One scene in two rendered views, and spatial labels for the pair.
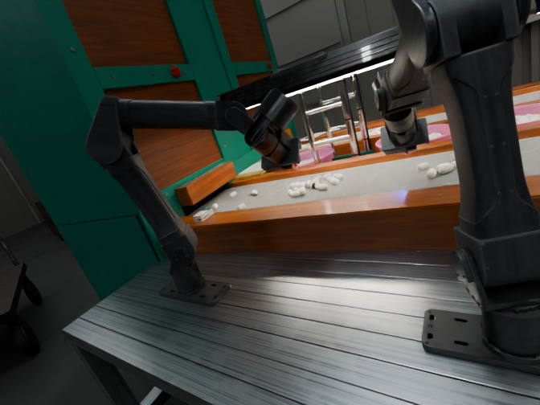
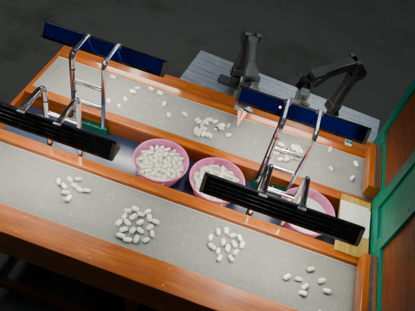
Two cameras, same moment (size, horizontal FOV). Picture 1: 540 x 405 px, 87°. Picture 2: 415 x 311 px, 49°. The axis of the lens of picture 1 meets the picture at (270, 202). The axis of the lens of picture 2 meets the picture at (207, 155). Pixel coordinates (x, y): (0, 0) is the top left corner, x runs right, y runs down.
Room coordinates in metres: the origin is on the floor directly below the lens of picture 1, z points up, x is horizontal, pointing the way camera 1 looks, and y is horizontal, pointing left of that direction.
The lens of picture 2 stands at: (2.22, -1.26, 2.42)
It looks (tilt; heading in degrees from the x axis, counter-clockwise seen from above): 48 degrees down; 154
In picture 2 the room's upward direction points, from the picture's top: 15 degrees clockwise
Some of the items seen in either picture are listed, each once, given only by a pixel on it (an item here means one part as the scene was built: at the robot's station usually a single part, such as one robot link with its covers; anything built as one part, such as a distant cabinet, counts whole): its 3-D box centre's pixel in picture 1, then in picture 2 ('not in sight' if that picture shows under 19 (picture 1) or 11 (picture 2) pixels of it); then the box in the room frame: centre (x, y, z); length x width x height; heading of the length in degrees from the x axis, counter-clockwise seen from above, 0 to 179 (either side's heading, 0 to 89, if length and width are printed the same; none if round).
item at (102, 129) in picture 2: not in sight; (96, 85); (0.48, -1.07, 0.90); 0.20 x 0.19 x 0.45; 58
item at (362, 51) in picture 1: (299, 77); (302, 112); (0.92, -0.20, 1.08); 0.62 x 0.08 x 0.07; 58
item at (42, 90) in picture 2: not in sight; (54, 139); (0.82, -1.28, 0.90); 0.20 x 0.19 x 0.45; 58
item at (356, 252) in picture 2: (262, 165); (353, 225); (1.37, -0.02, 0.77); 0.33 x 0.15 x 0.01; 148
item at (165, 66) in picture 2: not in sight; (104, 46); (0.41, -1.03, 1.08); 0.62 x 0.08 x 0.07; 58
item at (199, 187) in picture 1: (209, 182); (372, 169); (1.11, 0.20, 0.83); 0.30 x 0.06 x 0.07; 148
